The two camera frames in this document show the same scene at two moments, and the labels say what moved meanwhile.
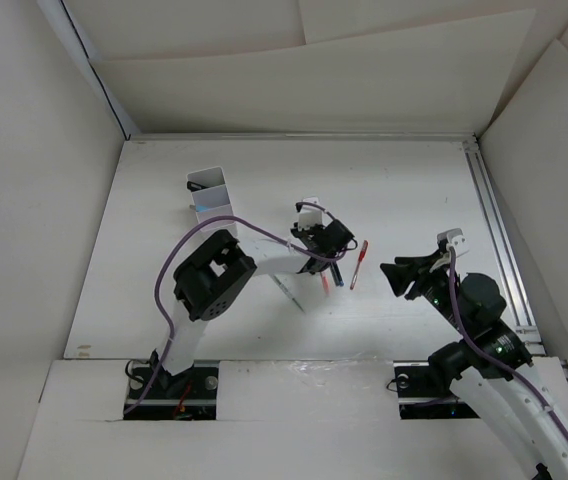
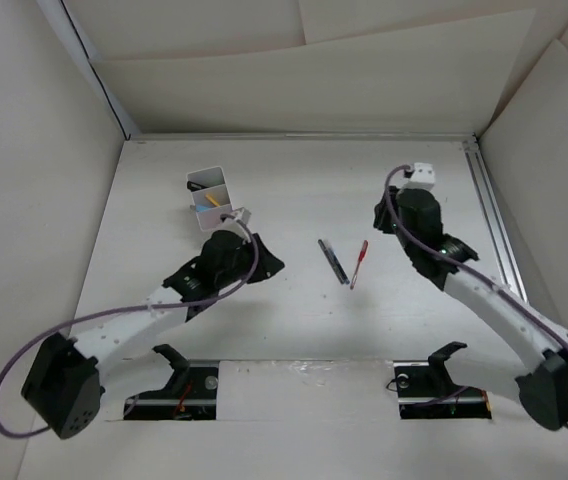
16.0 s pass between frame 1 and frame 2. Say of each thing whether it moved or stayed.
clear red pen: stayed
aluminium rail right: stayed
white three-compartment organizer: stayed
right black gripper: moved
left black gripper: moved
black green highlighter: stayed
